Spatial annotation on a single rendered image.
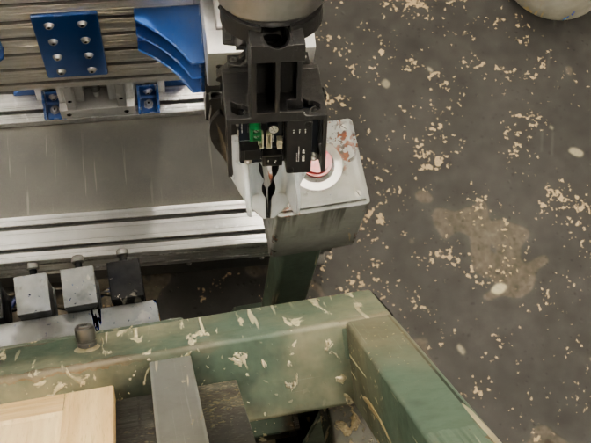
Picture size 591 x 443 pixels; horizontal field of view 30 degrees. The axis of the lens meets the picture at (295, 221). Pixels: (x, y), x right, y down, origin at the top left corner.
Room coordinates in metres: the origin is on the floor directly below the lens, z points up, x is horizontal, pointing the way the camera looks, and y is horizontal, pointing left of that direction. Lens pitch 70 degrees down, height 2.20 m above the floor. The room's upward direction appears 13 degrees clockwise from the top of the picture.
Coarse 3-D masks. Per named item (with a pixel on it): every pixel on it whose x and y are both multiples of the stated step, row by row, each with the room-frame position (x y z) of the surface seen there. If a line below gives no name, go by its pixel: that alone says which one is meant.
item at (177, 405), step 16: (160, 368) 0.25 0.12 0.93; (176, 368) 0.25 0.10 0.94; (192, 368) 0.25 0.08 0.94; (160, 384) 0.22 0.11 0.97; (176, 384) 0.22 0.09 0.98; (192, 384) 0.22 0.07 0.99; (160, 400) 0.20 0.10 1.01; (176, 400) 0.20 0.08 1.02; (192, 400) 0.20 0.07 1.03; (160, 416) 0.17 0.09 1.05; (176, 416) 0.18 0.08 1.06; (192, 416) 0.18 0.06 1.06; (160, 432) 0.15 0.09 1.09; (176, 432) 0.15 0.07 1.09; (192, 432) 0.16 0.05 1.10
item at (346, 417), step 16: (288, 416) 0.36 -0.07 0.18; (304, 416) 0.39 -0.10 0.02; (320, 416) 0.27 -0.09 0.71; (336, 416) 0.26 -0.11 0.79; (352, 416) 0.27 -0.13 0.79; (256, 432) 0.31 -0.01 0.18; (272, 432) 0.32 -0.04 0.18; (288, 432) 0.34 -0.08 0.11; (304, 432) 0.36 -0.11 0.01; (320, 432) 0.32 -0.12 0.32; (336, 432) 0.24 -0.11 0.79; (352, 432) 0.24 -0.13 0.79; (368, 432) 0.25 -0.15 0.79
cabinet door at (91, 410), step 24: (0, 408) 0.16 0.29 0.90; (24, 408) 0.17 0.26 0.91; (48, 408) 0.17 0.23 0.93; (72, 408) 0.18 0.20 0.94; (96, 408) 0.18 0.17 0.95; (0, 432) 0.13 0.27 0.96; (24, 432) 0.14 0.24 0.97; (48, 432) 0.14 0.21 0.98; (72, 432) 0.14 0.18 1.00; (96, 432) 0.15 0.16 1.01
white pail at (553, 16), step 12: (516, 0) 1.44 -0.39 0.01; (528, 0) 1.43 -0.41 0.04; (540, 0) 1.42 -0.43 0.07; (552, 0) 1.41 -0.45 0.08; (564, 0) 1.41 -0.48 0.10; (576, 0) 1.42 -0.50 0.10; (588, 0) 1.43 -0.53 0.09; (540, 12) 1.41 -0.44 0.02; (552, 12) 1.41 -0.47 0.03; (564, 12) 1.41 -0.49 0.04; (576, 12) 1.43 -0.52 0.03
